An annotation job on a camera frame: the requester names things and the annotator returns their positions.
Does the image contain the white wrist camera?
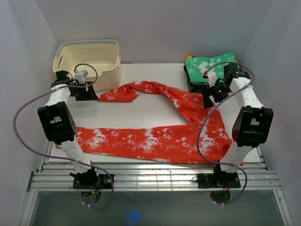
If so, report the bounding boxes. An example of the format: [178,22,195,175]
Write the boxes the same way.
[203,71,218,87]
[74,70,88,83]

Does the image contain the green white tie-dye trousers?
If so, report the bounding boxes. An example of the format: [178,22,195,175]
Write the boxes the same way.
[184,52,236,85]

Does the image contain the red white tie-dye trousers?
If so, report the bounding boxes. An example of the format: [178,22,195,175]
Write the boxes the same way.
[76,81,233,164]

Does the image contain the aluminium table frame rails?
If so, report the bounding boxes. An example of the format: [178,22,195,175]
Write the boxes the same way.
[20,87,293,226]

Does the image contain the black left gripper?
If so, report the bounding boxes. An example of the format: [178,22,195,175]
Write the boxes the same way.
[70,81,99,101]

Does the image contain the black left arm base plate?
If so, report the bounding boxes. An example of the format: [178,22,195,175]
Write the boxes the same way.
[72,174,114,190]

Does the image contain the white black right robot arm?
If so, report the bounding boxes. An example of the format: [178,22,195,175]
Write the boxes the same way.
[197,62,274,188]

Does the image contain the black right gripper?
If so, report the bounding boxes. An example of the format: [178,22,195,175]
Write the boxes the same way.
[200,80,231,109]

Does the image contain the cream perforated plastic basket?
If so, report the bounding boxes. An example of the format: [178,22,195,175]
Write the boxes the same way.
[53,40,121,92]

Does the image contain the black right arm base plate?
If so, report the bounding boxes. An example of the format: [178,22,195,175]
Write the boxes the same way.
[197,173,241,188]

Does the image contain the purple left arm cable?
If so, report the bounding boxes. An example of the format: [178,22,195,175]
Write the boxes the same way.
[13,63,114,210]

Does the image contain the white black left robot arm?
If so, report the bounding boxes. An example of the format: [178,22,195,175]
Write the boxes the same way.
[38,70,100,188]

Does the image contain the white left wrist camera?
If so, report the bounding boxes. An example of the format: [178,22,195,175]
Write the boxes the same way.
[74,70,88,83]

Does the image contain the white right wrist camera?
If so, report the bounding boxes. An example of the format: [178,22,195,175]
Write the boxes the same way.
[203,71,218,87]

